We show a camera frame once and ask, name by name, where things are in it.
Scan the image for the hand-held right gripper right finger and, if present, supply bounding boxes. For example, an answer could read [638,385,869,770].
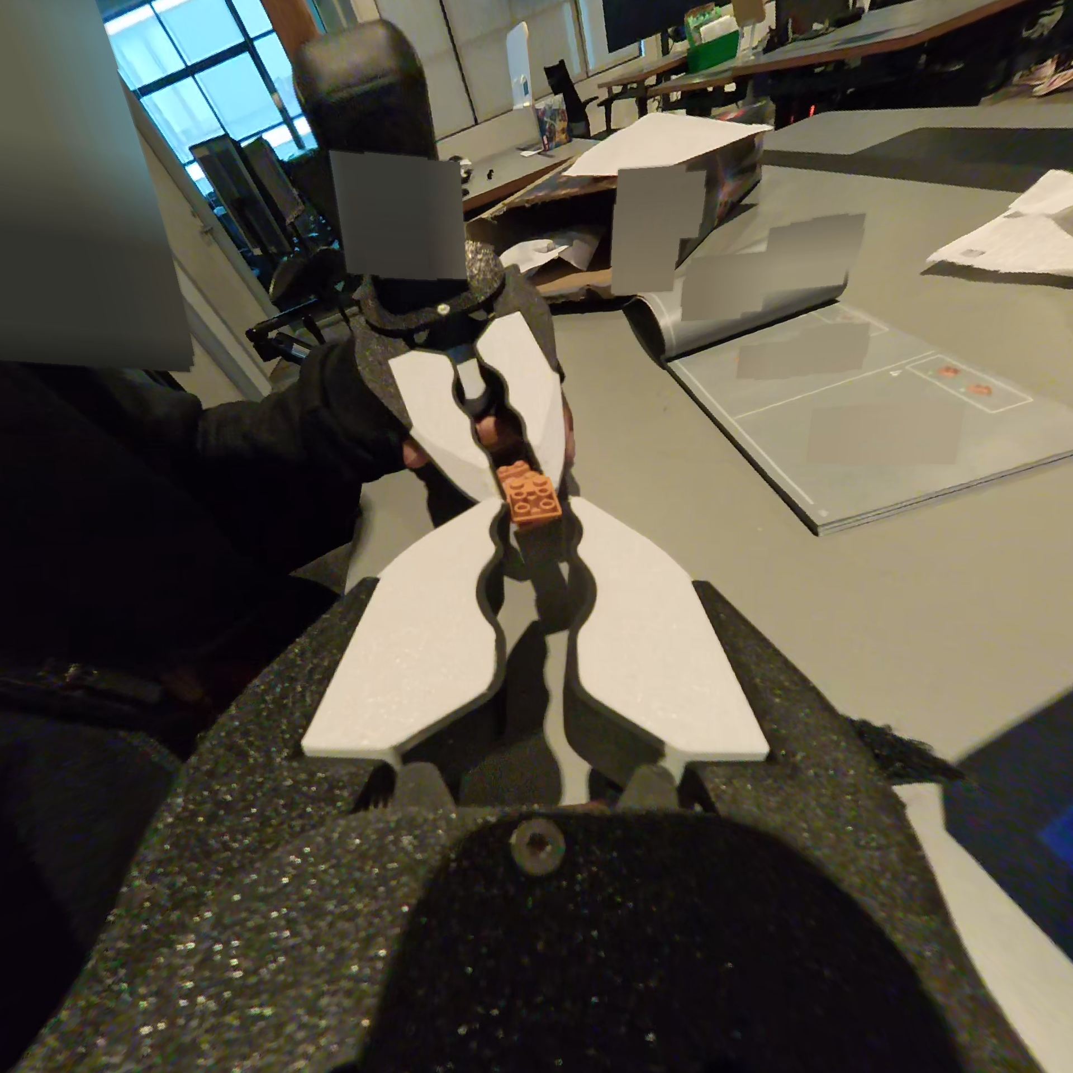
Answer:
[568,496,772,779]

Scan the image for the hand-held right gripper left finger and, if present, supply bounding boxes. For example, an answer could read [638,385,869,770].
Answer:
[300,501,511,771]

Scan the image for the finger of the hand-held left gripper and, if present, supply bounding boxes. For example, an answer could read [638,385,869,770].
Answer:
[388,346,502,506]
[476,312,575,497]

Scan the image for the brown toy brick assembly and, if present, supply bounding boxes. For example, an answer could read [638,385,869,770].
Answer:
[493,459,571,546]

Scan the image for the blue plastic bin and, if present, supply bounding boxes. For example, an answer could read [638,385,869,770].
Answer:
[939,691,1073,952]

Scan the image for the person's left forearm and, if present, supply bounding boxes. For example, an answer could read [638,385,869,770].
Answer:
[193,335,416,496]

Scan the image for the person's left hand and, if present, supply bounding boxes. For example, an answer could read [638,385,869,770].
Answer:
[472,413,528,464]

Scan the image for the white paper wrap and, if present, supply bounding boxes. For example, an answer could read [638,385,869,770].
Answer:
[498,235,606,274]

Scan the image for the open cardboard box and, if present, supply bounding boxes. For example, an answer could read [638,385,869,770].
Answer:
[465,111,774,305]

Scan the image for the black office chair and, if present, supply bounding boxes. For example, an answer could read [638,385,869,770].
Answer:
[545,63,600,139]

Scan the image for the glass window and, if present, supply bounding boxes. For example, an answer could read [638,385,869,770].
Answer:
[105,0,324,173]

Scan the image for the person's dark clothing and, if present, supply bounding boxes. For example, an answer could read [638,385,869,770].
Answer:
[0,360,370,1073]

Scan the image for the green storage box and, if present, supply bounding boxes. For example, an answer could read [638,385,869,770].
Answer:
[686,7,744,74]

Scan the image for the grey instruction booklet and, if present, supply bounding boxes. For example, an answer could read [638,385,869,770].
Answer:
[624,213,1073,538]

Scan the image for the wooden long table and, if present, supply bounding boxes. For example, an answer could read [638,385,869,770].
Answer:
[595,0,1073,118]

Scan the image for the white paper sheet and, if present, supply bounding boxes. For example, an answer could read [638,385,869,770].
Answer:
[892,781,1073,1070]

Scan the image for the crumpled white paper bags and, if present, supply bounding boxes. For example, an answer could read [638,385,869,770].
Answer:
[924,168,1073,279]

